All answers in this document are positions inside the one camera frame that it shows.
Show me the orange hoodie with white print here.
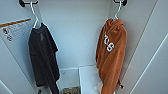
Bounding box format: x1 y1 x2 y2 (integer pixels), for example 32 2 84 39
95 17 129 94

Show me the white clothes hanger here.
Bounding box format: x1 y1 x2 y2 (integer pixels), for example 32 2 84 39
110 1 125 22
30 2 45 31

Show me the white wardrobe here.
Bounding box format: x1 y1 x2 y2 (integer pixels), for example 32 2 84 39
18 0 159 94

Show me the white inner box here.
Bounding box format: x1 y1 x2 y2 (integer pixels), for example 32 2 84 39
77 64 103 94

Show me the black t-shirt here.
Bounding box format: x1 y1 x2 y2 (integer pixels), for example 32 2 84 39
27 23 61 94

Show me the small dark door hinge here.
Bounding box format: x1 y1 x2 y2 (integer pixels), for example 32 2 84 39
36 87 43 94
116 79 125 91

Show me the black wardrobe hook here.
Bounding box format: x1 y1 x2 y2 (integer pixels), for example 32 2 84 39
18 0 40 8
112 0 129 7

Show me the white sticker with orange stripe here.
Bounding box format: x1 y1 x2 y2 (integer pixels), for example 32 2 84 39
0 17 33 43

